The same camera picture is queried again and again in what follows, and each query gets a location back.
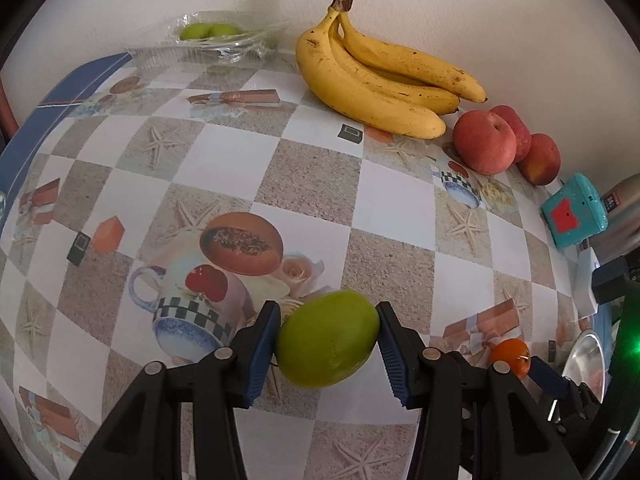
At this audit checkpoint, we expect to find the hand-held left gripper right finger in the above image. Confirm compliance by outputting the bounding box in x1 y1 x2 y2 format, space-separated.
375 301 583 480

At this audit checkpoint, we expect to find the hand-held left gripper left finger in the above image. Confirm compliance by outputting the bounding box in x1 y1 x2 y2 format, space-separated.
70 300 282 480

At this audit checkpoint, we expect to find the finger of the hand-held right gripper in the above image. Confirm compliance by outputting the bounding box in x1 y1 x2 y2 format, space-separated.
530 355 572 402

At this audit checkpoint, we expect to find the round stainless steel basin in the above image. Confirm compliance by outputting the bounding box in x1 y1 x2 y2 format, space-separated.
560 327 636 480

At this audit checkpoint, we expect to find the tangerine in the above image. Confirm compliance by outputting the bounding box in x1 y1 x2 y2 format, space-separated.
487 338 531 378

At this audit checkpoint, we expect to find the round green jujube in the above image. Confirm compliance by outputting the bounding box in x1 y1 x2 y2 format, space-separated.
275 290 381 388

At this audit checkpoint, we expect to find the white power strip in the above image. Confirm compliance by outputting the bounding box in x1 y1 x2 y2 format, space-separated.
572 247 601 317

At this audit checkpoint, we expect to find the black charger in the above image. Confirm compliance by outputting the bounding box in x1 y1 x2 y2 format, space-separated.
591 255 640 305

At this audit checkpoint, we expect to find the stainless steel thermos jug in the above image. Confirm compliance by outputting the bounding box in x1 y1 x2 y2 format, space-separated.
597 174 640 261

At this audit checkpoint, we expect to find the teal plastic box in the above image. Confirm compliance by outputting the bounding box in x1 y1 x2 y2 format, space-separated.
540 172 611 250

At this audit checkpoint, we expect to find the checkered printed tablecloth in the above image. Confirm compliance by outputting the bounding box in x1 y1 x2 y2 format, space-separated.
0 50 621 480

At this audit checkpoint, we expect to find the red apple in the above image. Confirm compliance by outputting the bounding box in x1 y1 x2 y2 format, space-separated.
489 105 532 163
516 133 562 187

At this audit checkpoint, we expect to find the pink apple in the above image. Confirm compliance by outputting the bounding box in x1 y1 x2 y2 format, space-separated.
452 111 517 176

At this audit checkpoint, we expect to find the bunch of yellow bananas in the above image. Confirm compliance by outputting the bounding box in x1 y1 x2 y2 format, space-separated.
295 0 488 140

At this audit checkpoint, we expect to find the clear plastic container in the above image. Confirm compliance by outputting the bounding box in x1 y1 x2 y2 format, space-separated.
125 10 291 68

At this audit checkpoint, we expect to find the red bar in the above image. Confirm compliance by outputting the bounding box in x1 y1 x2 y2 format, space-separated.
0 75 18 138

